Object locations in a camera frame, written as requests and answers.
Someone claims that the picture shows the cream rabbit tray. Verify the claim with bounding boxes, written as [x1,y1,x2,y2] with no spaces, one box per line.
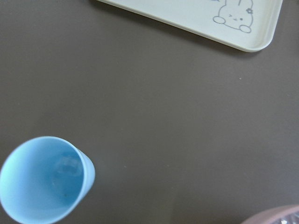
[105,0,283,52]

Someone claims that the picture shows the light blue cup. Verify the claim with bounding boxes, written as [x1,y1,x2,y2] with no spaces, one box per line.
[0,136,95,224]

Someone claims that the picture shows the pink bowl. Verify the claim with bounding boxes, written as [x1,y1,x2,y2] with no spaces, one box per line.
[242,204,299,224]

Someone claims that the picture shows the clear ice cubes pile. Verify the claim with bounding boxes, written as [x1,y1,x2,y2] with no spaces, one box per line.
[279,211,299,224]

